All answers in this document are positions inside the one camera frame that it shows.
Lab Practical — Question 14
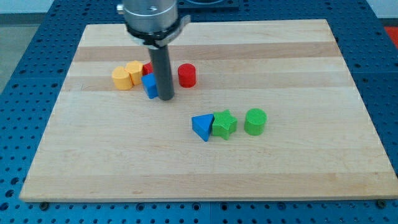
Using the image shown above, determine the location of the blue triangle block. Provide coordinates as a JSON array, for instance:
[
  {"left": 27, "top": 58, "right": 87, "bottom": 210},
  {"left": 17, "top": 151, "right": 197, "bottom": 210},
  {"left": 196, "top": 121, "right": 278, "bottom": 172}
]
[{"left": 191, "top": 114, "right": 214, "bottom": 142}]

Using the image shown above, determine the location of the green cylinder block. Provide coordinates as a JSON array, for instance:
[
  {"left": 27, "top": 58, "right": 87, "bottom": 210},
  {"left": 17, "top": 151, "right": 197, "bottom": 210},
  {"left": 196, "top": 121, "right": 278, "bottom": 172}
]
[{"left": 244, "top": 108, "right": 267, "bottom": 136}]

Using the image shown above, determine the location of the red block behind rod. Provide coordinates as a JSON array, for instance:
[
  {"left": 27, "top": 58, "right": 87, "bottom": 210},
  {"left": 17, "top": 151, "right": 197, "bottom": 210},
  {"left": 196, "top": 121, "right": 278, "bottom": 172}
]
[{"left": 142, "top": 62, "right": 153, "bottom": 76}]

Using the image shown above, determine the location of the green star block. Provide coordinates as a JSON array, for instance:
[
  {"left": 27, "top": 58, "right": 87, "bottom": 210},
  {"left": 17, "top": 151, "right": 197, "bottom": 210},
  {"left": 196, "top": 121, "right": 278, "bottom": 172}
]
[{"left": 212, "top": 110, "right": 238, "bottom": 140}]

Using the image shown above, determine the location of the blue cube block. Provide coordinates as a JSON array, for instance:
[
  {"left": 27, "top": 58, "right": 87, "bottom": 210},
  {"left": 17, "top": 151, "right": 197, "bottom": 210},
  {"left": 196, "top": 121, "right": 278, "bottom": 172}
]
[{"left": 141, "top": 73, "right": 158, "bottom": 99}]

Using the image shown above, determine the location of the yellow hexagon block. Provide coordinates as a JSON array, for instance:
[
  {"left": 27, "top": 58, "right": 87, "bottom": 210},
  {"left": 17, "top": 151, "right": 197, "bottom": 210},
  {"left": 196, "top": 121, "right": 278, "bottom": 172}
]
[{"left": 125, "top": 60, "right": 144, "bottom": 85}]

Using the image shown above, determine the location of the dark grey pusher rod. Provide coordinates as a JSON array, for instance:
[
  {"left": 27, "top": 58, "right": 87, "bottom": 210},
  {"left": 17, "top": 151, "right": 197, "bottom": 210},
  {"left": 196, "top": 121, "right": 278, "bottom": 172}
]
[{"left": 149, "top": 45, "right": 175, "bottom": 101}]

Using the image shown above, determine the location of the yellow heart block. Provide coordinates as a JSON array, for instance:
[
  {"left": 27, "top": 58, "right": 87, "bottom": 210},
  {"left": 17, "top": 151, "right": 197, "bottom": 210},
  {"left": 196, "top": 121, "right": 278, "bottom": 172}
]
[{"left": 111, "top": 66, "right": 133, "bottom": 90}]

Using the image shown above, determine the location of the red cylinder block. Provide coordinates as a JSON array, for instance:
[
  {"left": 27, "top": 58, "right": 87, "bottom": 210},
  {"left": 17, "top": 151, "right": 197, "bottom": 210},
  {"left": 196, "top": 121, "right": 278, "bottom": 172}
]
[{"left": 177, "top": 63, "right": 197, "bottom": 88}]

